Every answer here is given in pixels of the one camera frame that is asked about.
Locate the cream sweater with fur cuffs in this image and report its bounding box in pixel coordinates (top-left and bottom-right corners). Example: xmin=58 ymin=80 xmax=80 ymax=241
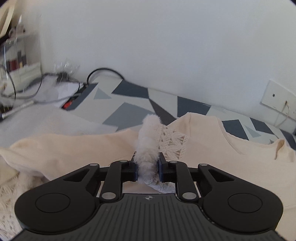
xmin=1 ymin=113 xmax=295 ymax=209

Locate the geometric patterned bed sheet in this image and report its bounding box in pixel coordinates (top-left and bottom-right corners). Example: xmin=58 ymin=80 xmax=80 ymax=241
xmin=63 ymin=76 xmax=295 ymax=149

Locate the white fluffy blanket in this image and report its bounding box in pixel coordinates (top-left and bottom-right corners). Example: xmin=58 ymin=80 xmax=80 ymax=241
xmin=1 ymin=106 xmax=116 ymax=240

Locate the crumpled clear plastic bag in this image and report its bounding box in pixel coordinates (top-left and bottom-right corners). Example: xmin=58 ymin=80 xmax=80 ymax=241
xmin=53 ymin=58 xmax=80 ymax=84

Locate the white shelf with items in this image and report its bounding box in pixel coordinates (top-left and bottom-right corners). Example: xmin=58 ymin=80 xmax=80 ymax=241
xmin=0 ymin=0 xmax=43 ymax=95

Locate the black power cable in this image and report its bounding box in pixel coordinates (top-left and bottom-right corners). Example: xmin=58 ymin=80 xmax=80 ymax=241
xmin=86 ymin=67 xmax=127 ymax=85

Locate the white wall socket panel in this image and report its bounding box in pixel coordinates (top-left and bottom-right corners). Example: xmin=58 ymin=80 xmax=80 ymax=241
xmin=261 ymin=80 xmax=295 ymax=118

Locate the white charger cable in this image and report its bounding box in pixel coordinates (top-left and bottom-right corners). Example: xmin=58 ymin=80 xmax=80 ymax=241
xmin=275 ymin=100 xmax=291 ymax=129

